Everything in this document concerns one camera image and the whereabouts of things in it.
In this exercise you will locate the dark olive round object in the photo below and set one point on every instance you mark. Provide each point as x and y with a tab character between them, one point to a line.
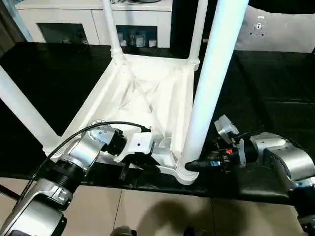
123	231

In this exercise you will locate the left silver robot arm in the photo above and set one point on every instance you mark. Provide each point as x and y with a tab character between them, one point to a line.
78	152

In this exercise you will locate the grey cushion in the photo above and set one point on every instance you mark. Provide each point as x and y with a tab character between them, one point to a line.
275	32

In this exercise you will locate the beige curtain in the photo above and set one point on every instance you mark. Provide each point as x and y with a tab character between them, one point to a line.
9	27

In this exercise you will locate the black mat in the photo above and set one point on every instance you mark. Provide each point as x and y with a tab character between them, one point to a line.
270	81

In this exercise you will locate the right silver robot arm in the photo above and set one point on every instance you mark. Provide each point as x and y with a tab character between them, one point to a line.
285	157

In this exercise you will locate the white cabinet with glass doors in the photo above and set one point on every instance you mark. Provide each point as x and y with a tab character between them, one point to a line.
69	19

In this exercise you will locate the white plastic table leg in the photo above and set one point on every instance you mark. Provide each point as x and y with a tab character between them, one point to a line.
112	27
197	32
214	68
24	105

